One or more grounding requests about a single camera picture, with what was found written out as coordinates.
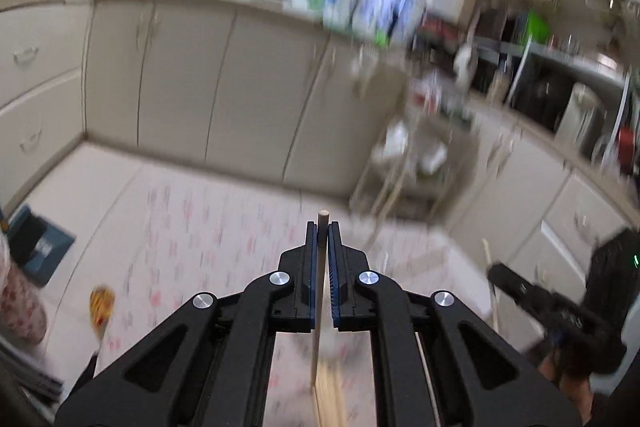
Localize white appliance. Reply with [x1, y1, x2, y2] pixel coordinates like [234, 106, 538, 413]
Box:
[554, 82, 607, 160]

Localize blue box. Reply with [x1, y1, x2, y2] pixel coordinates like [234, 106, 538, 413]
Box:
[0, 203, 77, 289]

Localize cherry print tablecloth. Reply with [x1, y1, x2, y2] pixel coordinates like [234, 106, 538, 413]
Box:
[50, 167, 496, 427]

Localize red floral cloth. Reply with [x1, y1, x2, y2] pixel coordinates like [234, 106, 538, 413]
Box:
[0, 252, 49, 345]

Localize kitchen trolley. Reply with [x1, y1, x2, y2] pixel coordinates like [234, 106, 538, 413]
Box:
[350, 67, 483, 230]

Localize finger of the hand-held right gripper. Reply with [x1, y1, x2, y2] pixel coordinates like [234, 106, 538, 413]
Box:
[487, 262, 553, 310]

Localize red container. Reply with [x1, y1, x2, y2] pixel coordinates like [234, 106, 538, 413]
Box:
[616, 127, 640, 175]

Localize cream cabinets with drawers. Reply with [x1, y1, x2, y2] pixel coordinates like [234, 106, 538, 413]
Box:
[445, 104, 640, 303]

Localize wooden chopstick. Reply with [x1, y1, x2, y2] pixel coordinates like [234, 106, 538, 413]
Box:
[481, 238, 502, 333]
[309, 209, 347, 427]

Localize orange patterned object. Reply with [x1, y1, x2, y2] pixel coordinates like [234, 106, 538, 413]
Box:
[89, 286, 117, 340]

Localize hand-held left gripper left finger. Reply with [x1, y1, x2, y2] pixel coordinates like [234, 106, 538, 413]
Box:
[54, 221, 321, 427]

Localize black oven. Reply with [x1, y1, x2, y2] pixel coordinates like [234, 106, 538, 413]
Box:
[514, 69, 578, 134]

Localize person's right forearm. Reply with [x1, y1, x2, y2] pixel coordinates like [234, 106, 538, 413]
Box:
[540, 349, 598, 427]

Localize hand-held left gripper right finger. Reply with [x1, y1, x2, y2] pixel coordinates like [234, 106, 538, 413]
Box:
[327, 222, 583, 427]

